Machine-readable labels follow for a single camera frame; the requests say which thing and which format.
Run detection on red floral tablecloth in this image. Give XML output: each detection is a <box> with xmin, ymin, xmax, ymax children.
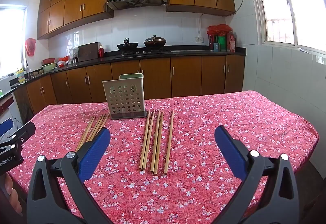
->
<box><xmin>5</xmin><ymin>90</ymin><xmax>320</xmax><ymax>224</ymax></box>

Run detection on green plastic container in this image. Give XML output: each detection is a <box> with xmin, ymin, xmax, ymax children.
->
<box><xmin>218</xmin><ymin>35</ymin><xmax>228</xmax><ymax>52</ymax></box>

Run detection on white power cable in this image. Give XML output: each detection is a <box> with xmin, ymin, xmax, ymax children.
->
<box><xmin>198</xmin><ymin>13</ymin><xmax>205</xmax><ymax>38</ymax></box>

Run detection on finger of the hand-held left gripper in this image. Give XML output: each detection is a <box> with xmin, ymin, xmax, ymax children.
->
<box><xmin>0</xmin><ymin>119</ymin><xmax>14</xmax><ymax>136</ymax></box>
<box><xmin>10</xmin><ymin>122</ymin><xmax>36</xmax><ymax>145</ymax></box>

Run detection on red carton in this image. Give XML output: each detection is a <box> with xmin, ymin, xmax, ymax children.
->
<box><xmin>227</xmin><ymin>31</ymin><xmax>236</xmax><ymax>53</ymax></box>

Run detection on black kitchen countertop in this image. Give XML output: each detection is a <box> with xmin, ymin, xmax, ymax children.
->
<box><xmin>10</xmin><ymin>47</ymin><xmax>247</xmax><ymax>87</ymax></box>

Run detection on black gas stove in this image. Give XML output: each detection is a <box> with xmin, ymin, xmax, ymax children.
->
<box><xmin>114</xmin><ymin>49</ymin><xmax>170</xmax><ymax>58</ymax></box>

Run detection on dark wooden cutting board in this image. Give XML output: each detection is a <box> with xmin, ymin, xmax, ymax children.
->
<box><xmin>78</xmin><ymin>42</ymin><xmax>99</xmax><ymax>62</ymax></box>

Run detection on dark red bottle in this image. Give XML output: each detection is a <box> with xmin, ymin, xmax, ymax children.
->
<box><xmin>207</xmin><ymin>31</ymin><xmax>216</xmax><ymax>51</ymax></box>

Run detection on wok with brown lid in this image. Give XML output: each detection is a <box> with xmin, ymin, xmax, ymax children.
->
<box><xmin>144</xmin><ymin>35</ymin><xmax>166</xmax><ymax>49</ymax></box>

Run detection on brown wooden base cabinets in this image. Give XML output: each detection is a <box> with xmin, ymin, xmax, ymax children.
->
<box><xmin>13</xmin><ymin>54</ymin><xmax>245</xmax><ymax>115</ymax></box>

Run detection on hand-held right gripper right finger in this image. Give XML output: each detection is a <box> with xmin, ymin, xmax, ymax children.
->
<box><xmin>214</xmin><ymin>125</ymin><xmax>300</xmax><ymax>224</ymax></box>

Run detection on large sliding window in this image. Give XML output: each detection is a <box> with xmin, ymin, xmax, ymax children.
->
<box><xmin>244</xmin><ymin>0</ymin><xmax>326</xmax><ymax>55</ymax></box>

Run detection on black wok with handle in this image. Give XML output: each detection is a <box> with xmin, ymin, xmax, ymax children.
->
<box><xmin>117</xmin><ymin>39</ymin><xmax>139</xmax><ymax>52</ymax></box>

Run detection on clear glass jar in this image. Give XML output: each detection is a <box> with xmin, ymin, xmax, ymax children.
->
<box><xmin>69</xmin><ymin>47</ymin><xmax>79</xmax><ymax>63</ymax></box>

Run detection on small bright window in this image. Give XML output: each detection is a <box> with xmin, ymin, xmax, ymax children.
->
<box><xmin>0</xmin><ymin>5</ymin><xmax>27</xmax><ymax>79</ymax></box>

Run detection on person's left hand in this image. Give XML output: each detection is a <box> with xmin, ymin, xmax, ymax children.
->
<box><xmin>0</xmin><ymin>172</ymin><xmax>23</xmax><ymax>215</ymax></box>

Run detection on red plastic bag on hook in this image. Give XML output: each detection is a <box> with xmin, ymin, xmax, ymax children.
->
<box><xmin>25</xmin><ymin>38</ymin><xmax>36</xmax><ymax>57</ymax></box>

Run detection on green plastic basin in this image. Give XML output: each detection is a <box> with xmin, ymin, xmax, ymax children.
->
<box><xmin>41</xmin><ymin>63</ymin><xmax>57</xmax><ymax>73</ymax></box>

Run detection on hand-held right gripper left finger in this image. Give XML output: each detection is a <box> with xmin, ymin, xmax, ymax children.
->
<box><xmin>26</xmin><ymin>127</ymin><xmax>111</xmax><ymax>224</ymax></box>

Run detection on beige perforated utensil holder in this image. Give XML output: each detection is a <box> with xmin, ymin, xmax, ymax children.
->
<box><xmin>102</xmin><ymin>73</ymin><xmax>147</xmax><ymax>120</ymax></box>

